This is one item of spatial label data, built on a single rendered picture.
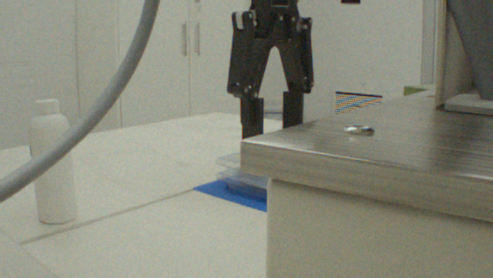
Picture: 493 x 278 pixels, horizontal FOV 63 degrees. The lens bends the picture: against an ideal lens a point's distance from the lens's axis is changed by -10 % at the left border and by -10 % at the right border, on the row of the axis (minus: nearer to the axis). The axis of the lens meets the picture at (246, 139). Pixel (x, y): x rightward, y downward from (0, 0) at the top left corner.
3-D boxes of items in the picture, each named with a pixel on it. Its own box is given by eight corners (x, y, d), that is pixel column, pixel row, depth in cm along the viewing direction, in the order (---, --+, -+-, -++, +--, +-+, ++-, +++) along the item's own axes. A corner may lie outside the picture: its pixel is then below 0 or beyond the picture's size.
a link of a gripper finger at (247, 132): (264, 98, 53) (260, 98, 53) (263, 154, 55) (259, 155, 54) (246, 95, 55) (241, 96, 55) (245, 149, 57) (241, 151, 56)
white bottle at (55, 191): (86, 215, 52) (77, 98, 49) (57, 228, 48) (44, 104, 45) (59, 208, 54) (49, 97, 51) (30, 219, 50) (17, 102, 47)
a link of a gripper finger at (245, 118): (255, 84, 53) (239, 85, 51) (255, 125, 54) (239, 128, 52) (246, 83, 54) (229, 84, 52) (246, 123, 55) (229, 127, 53)
